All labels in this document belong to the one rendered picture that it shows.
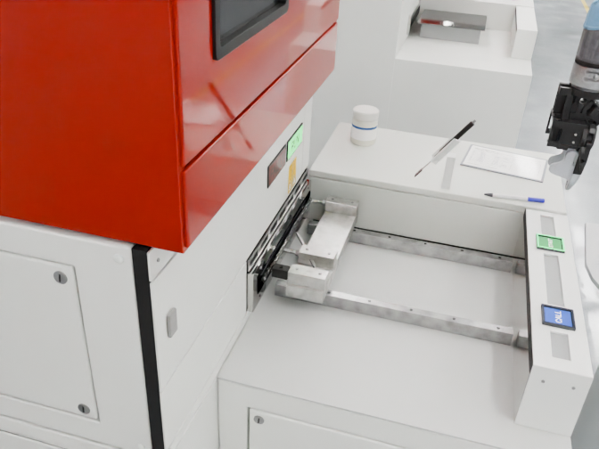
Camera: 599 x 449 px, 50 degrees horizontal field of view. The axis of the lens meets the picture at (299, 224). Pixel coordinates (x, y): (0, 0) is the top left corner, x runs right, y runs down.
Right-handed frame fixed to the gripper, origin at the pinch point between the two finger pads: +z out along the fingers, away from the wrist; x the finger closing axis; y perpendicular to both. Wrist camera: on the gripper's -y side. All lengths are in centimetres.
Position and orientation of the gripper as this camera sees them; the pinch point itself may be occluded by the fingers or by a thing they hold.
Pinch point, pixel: (571, 183)
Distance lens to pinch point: 139.5
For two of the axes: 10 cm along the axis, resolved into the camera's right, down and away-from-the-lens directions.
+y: -9.6, -1.8, 2.1
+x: -2.7, 4.8, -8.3
